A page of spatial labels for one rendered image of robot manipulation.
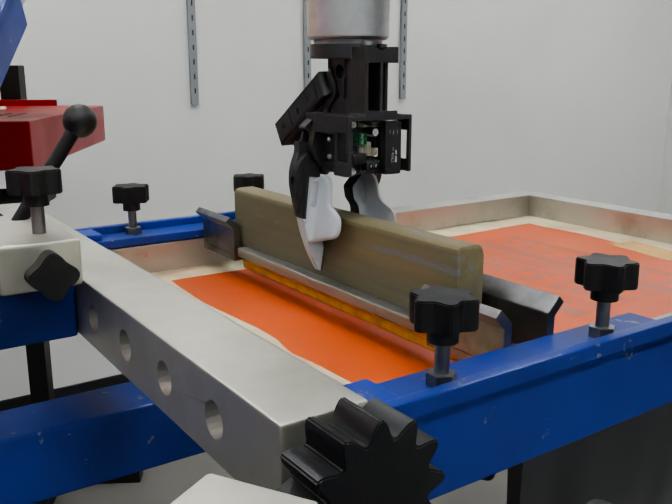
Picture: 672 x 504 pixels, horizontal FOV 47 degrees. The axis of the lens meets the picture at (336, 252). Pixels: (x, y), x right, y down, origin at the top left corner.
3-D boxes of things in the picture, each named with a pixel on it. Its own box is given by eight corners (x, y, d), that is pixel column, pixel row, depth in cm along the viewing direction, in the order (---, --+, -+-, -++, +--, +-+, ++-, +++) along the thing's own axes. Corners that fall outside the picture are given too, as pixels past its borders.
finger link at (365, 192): (387, 273, 74) (374, 181, 71) (352, 260, 79) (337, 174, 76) (412, 262, 75) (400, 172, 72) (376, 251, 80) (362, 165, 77)
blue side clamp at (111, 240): (286, 253, 110) (285, 204, 108) (304, 260, 105) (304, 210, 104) (73, 285, 93) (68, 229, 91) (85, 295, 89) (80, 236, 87)
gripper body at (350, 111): (345, 185, 67) (346, 42, 64) (294, 174, 74) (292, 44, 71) (413, 178, 71) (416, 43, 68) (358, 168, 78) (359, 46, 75)
